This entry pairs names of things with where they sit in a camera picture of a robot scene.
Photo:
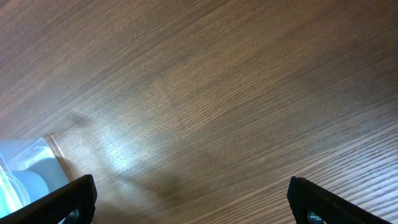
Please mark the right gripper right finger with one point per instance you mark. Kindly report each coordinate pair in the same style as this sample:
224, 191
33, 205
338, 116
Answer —
311, 203

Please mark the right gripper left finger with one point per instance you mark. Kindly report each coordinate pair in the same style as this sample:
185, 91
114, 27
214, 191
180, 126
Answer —
72, 203

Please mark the clear plastic container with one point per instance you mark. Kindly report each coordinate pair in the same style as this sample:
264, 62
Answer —
30, 169

